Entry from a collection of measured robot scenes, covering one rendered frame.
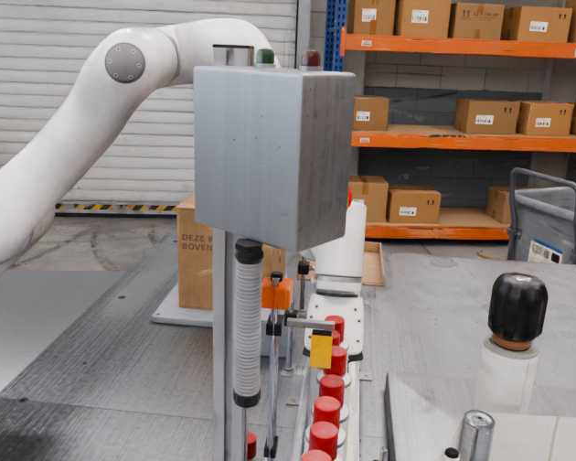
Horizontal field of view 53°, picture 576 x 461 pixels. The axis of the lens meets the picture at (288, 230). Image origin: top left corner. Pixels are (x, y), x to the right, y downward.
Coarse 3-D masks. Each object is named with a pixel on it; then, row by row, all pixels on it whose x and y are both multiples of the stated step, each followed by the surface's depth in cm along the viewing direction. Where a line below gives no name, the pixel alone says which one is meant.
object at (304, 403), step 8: (304, 384) 97; (304, 392) 95; (304, 400) 93; (304, 408) 91; (304, 416) 89; (304, 424) 87; (296, 432) 85; (296, 440) 83; (296, 448) 82; (296, 456) 80
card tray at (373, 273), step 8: (368, 248) 202; (376, 248) 201; (368, 256) 197; (376, 256) 198; (312, 264) 188; (368, 264) 190; (376, 264) 190; (312, 272) 182; (368, 272) 183; (376, 272) 184; (368, 280) 177; (376, 280) 177
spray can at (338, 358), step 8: (336, 352) 83; (344, 352) 83; (336, 360) 82; (344, 360) 83; (336, 368) 83; (344, 368) 84; (320, 376) 85; (344, 376) 84; (344, 392) 83; (344, 400) 84
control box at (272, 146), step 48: (240, 96) 63; (288, 96) 59; (336, 96) 62; (240, 144) 65; (288, 144) 60; (336, 144) 64; (240, 192) 66; (288, 192) 61; (336, 192) 66; (288, 240) 63
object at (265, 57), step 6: (264, 48) 68; (270, 48) 69; (258, 54) 68; (264, 54) 68; (270, 54) 68; (258, 60) 69; (264, 60) 68; (270, 60) 69; (258, 66) 69; (264, 66) 68; (270, 66) 68
